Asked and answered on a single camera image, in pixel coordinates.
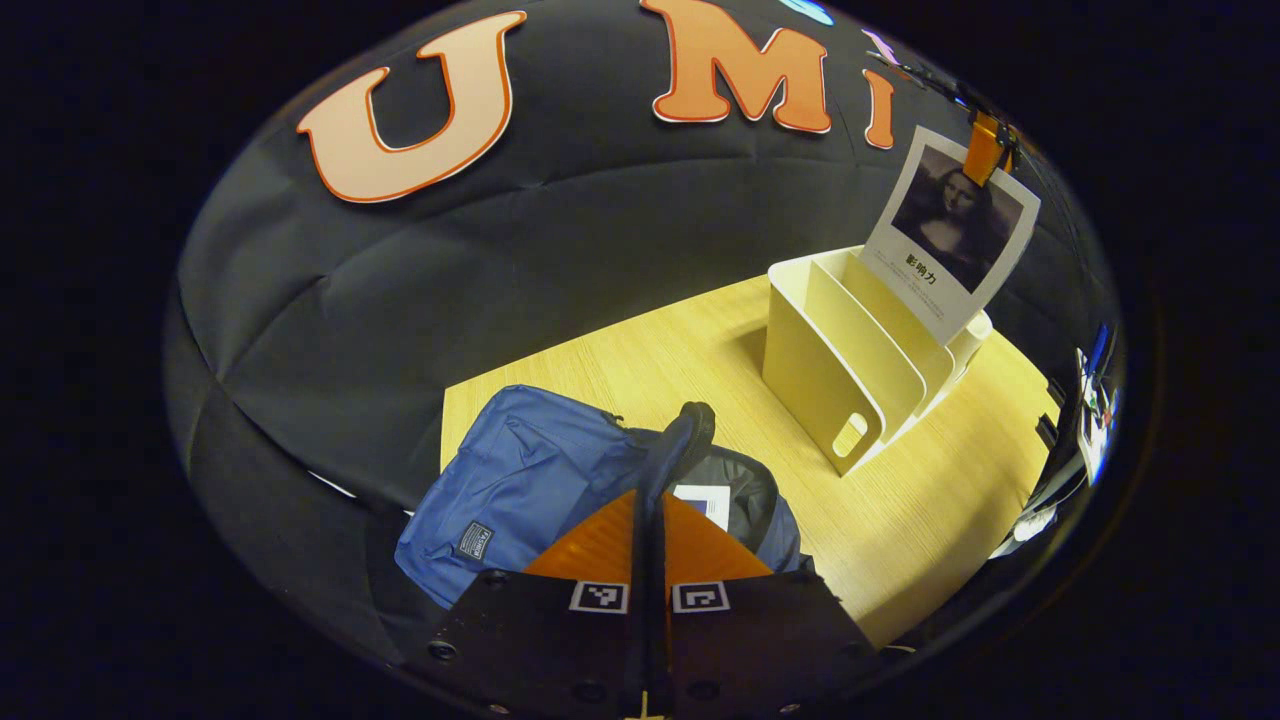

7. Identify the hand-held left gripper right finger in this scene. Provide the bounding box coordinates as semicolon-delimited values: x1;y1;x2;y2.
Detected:
660;494;883;719

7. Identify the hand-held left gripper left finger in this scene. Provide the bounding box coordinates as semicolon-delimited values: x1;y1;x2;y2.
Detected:
398;489;646;719

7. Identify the white portrait cover book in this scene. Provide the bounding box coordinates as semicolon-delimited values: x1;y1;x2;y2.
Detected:
860;125;1041;346

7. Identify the blue schoolbag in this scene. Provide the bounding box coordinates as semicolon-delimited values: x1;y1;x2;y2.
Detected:
395;385;816;611

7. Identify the white bookshelf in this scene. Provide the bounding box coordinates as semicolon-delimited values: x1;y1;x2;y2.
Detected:
762;245;993;477

